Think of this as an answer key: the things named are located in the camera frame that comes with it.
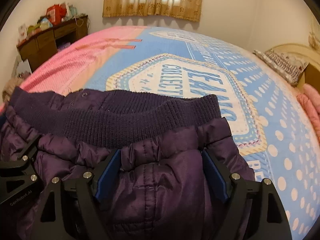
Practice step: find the brown wooden desk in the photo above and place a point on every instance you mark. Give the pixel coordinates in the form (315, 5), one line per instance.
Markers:
(43, 45)

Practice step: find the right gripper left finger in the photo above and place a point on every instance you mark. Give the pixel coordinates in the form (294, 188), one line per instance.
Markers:
(69, 209)

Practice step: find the beige wooden headboard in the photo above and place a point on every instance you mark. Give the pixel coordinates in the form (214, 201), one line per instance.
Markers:
(302, 54)

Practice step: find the pile of clothes on floor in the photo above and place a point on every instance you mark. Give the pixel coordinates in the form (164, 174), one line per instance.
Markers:
(9, 88)

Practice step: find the folded pink blanket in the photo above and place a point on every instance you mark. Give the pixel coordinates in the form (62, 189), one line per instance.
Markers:
(309, 99)

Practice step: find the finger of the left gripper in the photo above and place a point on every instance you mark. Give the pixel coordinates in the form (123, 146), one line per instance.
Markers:
(19, 179)

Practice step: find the pink and blue bedspread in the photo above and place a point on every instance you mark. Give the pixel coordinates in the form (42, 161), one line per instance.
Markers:
(270, 128)

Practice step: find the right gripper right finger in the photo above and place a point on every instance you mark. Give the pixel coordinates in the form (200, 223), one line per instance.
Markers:
(245, 209)

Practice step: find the purple quilted jacket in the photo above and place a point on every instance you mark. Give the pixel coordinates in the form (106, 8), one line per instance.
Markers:
(155, 187)

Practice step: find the grey patterned pillow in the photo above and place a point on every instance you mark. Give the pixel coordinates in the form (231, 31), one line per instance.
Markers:
(288, 66)

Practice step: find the red gift box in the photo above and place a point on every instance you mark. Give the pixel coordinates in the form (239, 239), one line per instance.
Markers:
(56, 13)

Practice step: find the white greeting card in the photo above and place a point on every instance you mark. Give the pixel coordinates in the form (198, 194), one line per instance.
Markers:
(22, 31)

